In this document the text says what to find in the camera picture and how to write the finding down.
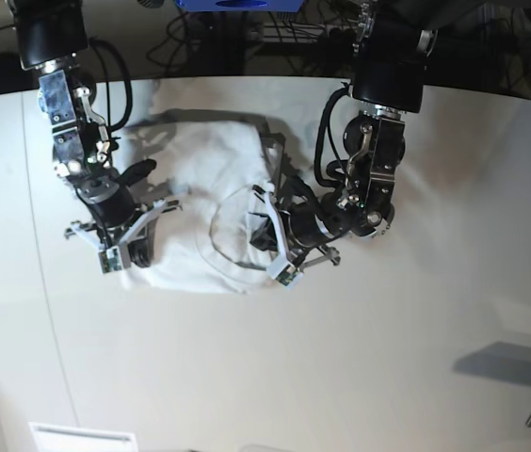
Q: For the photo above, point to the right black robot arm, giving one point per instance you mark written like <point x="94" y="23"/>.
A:
<point x="49" y="36"/>

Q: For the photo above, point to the blue box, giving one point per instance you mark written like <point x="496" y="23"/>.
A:
<point x="240" y="5"/>

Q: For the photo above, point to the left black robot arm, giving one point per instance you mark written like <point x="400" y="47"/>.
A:
<point x="360" y="139"/>

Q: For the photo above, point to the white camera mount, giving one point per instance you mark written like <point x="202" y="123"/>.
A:
<point x="111" y="245"/>
<point x="289" y="263"/>

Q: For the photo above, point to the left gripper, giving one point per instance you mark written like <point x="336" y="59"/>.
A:
<point x="308" y="228"/>

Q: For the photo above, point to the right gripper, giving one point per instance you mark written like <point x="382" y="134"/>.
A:
<point x="112" y="205"/>

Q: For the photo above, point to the white T-shirt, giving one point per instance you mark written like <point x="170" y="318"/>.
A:
<point x="211" y="168"/>

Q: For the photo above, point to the white paper sheet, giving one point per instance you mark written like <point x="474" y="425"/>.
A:
<point x="59" y="438"/>

